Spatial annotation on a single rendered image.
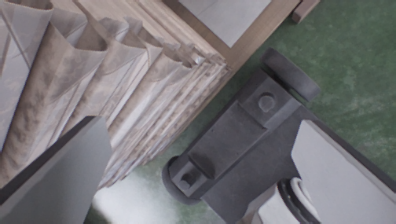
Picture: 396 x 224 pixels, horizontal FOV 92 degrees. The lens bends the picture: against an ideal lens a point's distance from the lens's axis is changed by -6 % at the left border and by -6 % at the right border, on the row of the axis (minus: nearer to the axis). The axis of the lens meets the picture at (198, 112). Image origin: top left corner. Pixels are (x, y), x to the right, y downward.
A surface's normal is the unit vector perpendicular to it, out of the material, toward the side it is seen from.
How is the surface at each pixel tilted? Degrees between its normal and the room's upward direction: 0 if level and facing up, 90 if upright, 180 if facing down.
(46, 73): 0
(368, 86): 0
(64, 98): 90
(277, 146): 0
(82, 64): 90
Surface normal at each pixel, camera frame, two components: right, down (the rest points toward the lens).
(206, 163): -0.34, 0.19
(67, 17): 0.69, 0.71
